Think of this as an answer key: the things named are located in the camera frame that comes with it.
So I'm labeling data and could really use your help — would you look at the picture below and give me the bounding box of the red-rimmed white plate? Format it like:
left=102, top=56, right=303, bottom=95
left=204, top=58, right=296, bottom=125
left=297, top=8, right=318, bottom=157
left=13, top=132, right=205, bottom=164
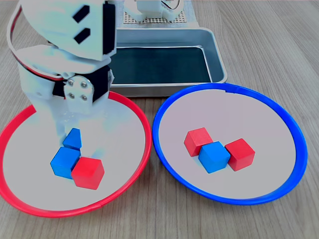
left=0, top=89, right=153, bottom=219

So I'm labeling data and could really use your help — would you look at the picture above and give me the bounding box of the red black servo cable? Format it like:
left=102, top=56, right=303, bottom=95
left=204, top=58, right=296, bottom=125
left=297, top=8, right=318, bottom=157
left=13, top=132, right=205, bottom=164
left=6, top=0, right=66, bottom=82

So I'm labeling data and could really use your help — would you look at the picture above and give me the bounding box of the translucent pale sheet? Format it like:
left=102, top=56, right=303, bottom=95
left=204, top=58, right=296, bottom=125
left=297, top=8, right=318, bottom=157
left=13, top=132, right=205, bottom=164
left=117, top=0, right=199, bottom=28

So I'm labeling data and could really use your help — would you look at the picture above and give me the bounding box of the red wooden cube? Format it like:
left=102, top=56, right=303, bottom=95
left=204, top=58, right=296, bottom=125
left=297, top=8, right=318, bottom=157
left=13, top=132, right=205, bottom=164
left=183, top=127, right=214, bottom=157
left=71, top=156, right=105, bottom=191
left=225, top=138, right=256, bottom=172

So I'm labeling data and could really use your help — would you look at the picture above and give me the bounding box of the pale perforated base plate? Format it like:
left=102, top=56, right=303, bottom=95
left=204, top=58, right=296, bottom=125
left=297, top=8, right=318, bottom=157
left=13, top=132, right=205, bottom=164
left=124, top=7, right=187, bottom=25

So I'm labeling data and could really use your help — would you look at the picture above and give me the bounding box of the steel tray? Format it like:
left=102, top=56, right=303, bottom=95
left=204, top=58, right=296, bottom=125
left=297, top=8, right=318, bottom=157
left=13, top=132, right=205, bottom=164
left=109, top=27, right=228, bottom=98

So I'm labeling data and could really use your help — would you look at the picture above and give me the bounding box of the blue-rimmed white plate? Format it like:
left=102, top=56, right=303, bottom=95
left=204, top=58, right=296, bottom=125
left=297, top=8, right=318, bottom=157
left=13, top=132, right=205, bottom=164
left=152, top=83, right=309, bottom=206

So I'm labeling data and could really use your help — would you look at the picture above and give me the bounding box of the black tray mat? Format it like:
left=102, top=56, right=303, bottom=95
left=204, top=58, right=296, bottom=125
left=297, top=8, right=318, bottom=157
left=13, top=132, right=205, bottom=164
left=109, top=46, right=212, bottom=85

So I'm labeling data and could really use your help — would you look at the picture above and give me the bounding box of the blue wooden cube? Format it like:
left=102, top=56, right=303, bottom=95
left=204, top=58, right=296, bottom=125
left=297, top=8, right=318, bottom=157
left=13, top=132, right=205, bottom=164
left=50, top=146, right=81, bottom=179
left=198, top=141, right=231, bottom=174
left=62, top=127, right=82, bottom=151

